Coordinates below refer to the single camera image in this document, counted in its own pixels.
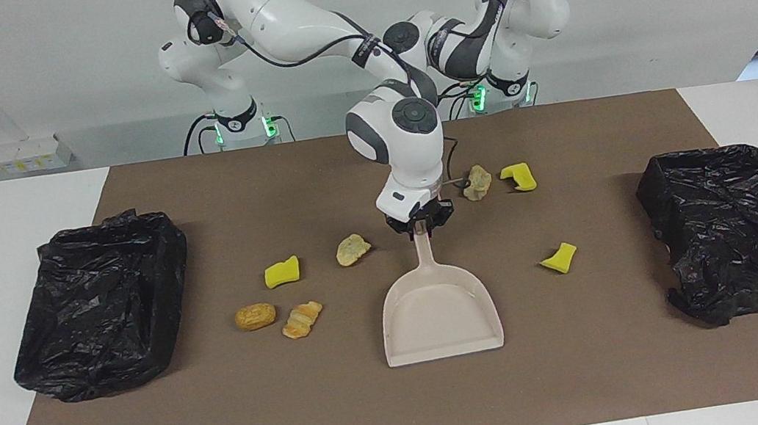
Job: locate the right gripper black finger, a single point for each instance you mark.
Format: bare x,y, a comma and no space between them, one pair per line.
429,227
410,231

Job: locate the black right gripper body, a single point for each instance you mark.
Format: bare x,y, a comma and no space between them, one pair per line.
438,211

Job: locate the bread chunk with tan crust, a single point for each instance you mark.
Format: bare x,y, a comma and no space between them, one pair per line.
477,184

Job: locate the pale flaky pastry piece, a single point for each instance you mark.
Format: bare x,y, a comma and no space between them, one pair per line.
352,249

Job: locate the yellow sponge piece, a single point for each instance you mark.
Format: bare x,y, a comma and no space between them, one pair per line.
282,273
521,176
560,259

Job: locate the beige plastic dustpan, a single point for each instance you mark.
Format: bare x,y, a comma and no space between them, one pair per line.
439,322

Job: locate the small striped croissant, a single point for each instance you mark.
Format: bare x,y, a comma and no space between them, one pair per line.
302,320

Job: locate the round brown bun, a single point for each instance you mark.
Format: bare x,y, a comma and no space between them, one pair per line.
255,316

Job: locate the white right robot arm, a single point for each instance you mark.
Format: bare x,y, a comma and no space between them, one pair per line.
291,10

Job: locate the bin lined with black bag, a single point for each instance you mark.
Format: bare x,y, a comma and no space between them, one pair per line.
738,236
96,311

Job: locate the brown table mat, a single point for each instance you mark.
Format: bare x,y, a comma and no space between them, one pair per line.
376,405

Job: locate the white power strip box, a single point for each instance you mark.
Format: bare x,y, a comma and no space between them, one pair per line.
33,153

